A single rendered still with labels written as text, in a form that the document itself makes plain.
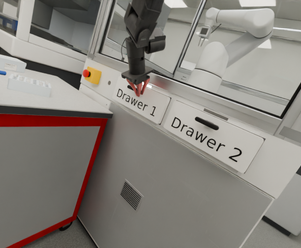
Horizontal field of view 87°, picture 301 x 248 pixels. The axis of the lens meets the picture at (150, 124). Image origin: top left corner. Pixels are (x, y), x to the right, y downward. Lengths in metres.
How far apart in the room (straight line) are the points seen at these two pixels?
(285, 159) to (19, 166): 0.81
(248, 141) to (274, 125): 0.07
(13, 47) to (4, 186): 0.80
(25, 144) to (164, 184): 0.50
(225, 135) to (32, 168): 0.68
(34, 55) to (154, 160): 1.00
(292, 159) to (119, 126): 0.62
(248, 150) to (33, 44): 1.26
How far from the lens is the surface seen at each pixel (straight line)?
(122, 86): 0.75
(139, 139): 0.68
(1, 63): 1.04
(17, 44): 1.28
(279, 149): 0.53
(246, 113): 0.53
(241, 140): 0.51
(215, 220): 0.62
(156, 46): 0.57
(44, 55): 1.32
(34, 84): 0.73
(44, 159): 0.74
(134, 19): 0.50
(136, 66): 0.56
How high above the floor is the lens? 0.96
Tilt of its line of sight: 14 degrees down
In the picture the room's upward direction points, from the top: 22 degrees clockwise
